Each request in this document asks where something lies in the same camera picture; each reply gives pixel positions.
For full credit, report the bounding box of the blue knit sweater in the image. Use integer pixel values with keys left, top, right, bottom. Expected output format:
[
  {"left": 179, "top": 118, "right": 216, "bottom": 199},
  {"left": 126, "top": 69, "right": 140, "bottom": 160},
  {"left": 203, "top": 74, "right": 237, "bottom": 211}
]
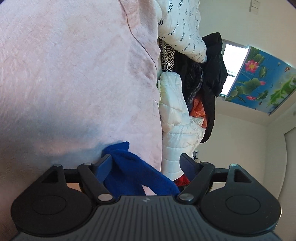
[{"left": 102, "top": 142, "right": 180, "bottom": 198}]

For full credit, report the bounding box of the orange garment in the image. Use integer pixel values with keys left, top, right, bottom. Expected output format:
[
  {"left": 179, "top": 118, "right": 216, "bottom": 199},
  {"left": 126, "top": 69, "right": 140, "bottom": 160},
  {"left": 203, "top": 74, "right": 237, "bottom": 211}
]
[{"left": 190, "top": 96, "right": 207, "bottom": 128}]

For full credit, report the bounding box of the black garment by window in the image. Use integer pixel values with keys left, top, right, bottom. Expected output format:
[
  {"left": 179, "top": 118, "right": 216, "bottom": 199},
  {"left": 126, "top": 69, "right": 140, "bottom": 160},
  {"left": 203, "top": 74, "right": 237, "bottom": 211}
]
[{"left": 173, "top": 32, "right": 227, "bottom": 143}]

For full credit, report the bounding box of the pink floral bed sheet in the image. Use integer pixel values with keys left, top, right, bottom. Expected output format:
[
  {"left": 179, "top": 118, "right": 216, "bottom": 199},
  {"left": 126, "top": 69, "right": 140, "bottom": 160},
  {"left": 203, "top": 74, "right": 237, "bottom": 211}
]
[{"left": 1, "top": 1, "right": 162, "bottom": 240}]

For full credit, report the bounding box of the lotus flower window blind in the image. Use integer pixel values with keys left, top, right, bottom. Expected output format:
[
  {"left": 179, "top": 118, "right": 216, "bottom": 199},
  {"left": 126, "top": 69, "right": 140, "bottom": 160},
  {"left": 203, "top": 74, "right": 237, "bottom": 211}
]
[{"left": 225, "top": 47, "right": 295, "bottom": 115}]

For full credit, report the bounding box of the white script print quilt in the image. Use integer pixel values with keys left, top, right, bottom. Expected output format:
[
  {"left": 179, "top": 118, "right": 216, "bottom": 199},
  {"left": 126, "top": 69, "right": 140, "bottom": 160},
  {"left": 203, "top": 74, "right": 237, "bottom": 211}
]
[{"left": 154, "top": 0, "right": 207, "bottom": 63}]

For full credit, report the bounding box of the white wall switch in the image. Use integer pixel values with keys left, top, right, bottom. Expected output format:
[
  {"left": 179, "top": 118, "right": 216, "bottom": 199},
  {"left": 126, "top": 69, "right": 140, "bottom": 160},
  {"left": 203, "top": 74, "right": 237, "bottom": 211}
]
[{"left": 249, "top": 0, "right": 260, "bottom": 15}]

